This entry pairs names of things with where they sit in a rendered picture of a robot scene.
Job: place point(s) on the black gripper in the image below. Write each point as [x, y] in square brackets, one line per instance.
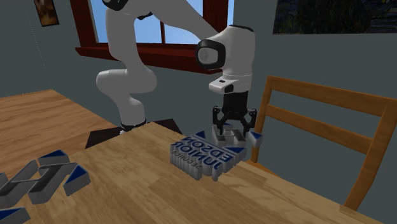
[235, 104]

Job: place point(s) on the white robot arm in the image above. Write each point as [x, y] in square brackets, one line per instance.
[130, 46]

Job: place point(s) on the grey blue lettered logo sign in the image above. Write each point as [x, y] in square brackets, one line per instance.
[198, 155]
[46, 183]

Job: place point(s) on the wooden chair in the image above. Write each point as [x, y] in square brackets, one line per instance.
[319, 124]

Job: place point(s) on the red framed window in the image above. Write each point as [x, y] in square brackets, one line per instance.
[173, 56]

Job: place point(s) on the large dark wall picture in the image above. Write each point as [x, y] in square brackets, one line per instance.
[335, 15]

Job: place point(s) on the small brown wall picture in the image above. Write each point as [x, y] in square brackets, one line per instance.
[46, 12]

